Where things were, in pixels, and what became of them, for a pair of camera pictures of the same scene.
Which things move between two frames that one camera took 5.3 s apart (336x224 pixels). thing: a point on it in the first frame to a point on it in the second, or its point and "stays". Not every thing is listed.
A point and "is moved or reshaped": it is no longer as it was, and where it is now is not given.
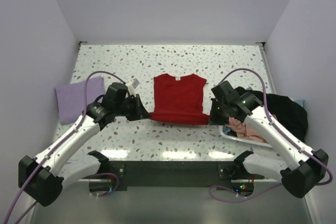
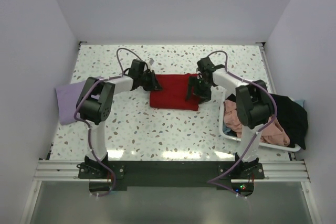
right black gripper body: [218, 114] to [205, 89]
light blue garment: [301, 102] stays
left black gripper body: [129, 108] to [147, 80]
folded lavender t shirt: [71, 98] stays
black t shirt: [290, 113] stays
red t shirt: [179, 100] is moved or reshaped
